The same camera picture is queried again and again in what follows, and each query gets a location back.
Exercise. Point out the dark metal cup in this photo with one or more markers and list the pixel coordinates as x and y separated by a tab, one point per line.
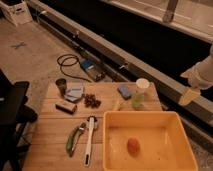
61	84

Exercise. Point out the bunch of dark grapes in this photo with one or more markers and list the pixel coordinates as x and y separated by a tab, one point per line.
90	100

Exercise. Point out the yellow plastic bin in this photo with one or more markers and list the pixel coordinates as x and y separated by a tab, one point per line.
163	142

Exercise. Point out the orange egg-shaped fruit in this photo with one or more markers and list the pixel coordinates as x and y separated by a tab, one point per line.
133	146

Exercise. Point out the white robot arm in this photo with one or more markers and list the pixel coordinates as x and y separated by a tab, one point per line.
200	77

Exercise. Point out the black chair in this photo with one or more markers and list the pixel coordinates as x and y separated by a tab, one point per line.
14	116

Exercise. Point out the green plastic bottle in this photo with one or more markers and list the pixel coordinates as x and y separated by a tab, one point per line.
137	99

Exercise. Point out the white cardboard box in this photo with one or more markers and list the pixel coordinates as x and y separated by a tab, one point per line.
17	14

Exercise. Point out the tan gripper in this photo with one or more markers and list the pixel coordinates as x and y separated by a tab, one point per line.
188	96

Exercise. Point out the blue sponge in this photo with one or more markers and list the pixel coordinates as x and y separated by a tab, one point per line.
124	91

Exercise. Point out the blue and black power box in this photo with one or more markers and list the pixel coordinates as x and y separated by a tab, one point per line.
92	70

